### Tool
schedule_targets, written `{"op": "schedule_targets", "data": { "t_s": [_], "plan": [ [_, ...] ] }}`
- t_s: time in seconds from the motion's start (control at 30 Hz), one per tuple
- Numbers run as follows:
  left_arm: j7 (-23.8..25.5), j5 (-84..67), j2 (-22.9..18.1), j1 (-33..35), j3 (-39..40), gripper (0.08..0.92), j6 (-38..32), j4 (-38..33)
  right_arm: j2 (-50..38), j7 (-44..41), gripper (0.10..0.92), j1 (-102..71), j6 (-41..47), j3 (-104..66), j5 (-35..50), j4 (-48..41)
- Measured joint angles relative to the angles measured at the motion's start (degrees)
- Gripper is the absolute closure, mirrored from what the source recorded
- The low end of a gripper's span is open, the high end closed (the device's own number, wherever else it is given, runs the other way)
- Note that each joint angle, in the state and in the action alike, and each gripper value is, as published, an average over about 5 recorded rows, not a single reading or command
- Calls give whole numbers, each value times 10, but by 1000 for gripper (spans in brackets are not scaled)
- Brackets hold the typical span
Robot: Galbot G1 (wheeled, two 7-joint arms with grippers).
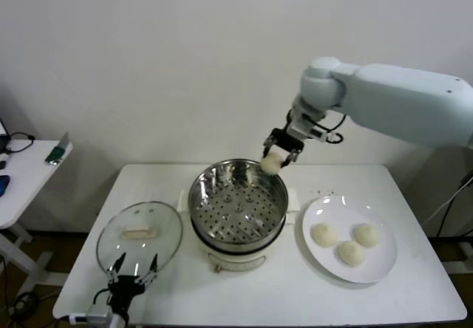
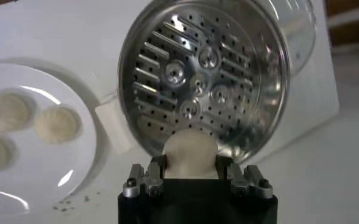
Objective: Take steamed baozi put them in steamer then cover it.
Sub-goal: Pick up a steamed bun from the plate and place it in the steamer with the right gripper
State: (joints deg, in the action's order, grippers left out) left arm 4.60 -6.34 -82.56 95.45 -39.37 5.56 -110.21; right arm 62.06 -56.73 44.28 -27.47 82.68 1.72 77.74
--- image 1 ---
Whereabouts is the black hanging cable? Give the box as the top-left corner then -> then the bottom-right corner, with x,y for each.
437,191 -> 461,239

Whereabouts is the black floor cable bundle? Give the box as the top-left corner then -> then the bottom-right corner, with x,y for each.
13,291 -> 42,309

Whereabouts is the white wall cable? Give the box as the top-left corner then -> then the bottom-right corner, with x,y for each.
423,180 -> 473,225

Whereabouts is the white side table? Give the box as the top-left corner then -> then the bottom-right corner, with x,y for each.
0,139 -> 75,299

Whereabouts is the white steamed baozi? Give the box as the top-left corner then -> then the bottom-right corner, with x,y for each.
312,222 -> 339,248
338,241 -> 366,268
259,151 -> 285,177
353,222 -> 381,249

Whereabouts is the black plug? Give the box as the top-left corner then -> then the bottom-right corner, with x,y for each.
457,171 -> 473,191

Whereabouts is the white electric cooker pot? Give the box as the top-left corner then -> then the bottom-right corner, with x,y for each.
176,188 -> 300,274

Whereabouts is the white round plate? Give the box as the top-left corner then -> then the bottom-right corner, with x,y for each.
302,194 -> 398,284

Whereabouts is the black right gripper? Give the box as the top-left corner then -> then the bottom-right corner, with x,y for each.
262,128 -> 306,168

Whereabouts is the white metal frame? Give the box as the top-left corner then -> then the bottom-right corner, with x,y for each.
441,242 -> 473,274

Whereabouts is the black desk device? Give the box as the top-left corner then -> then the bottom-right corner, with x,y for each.
0,117 -> 11,151

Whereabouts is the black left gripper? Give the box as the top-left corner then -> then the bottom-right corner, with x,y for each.
106,252 -> 159,316

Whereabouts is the black desk cable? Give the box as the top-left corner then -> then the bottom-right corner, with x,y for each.
0,131 -> 37,155

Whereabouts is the green handled scraper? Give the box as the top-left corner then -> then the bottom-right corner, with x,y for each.
44,131 -> 73,167

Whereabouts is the round glass lid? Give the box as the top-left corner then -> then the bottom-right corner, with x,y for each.
95,201 -> 185,283

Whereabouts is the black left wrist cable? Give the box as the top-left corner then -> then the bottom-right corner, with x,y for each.
92,287 -> 112,312

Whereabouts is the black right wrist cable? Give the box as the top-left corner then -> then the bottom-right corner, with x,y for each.
317,112 -> 348,146

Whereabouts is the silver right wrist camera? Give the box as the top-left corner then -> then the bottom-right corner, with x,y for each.
290,117 -> 344,145

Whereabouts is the perforated steel steamer basket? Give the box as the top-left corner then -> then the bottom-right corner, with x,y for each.
188,160 -> 290,246

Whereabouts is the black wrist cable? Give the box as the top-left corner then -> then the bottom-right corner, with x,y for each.
92,287 -> 112,312
317,112 -> 348,146

